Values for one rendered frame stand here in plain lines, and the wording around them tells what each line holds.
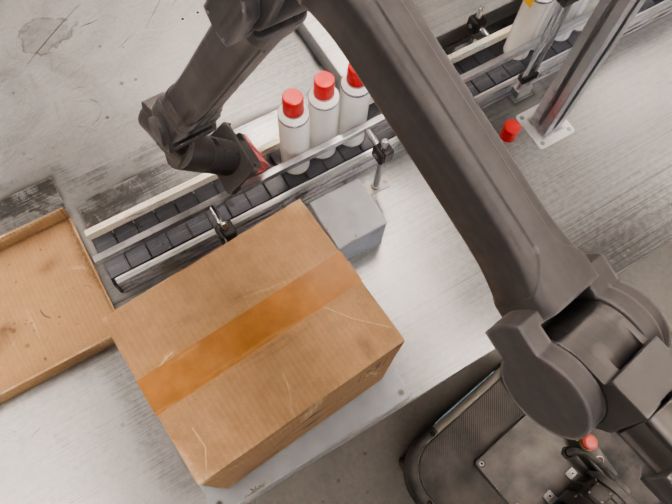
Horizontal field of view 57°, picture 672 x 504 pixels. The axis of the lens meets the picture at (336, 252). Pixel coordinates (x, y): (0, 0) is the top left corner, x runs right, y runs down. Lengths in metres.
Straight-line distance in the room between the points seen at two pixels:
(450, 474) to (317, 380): 0.95
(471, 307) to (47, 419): 0.73
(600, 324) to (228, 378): 0.46
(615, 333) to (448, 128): 0.19
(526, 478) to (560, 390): 1.25
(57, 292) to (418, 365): 0.64
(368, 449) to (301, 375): 1.13
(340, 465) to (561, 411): 1.44
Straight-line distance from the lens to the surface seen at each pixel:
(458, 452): 1.69
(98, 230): 1.12
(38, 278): 1.21
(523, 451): 1.71
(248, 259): 0.82
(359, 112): 1.08
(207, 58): 0.70
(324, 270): 0.81
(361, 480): 1.89
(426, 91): 0.45
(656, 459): 0.49
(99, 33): 1.46
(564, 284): 0.47
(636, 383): 0.47
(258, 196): 1.13
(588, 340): 0.47
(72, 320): 1.16
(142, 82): 1.36
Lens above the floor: 1.89
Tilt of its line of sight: 68 degrees down
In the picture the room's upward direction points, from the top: 6 degrees clockwise
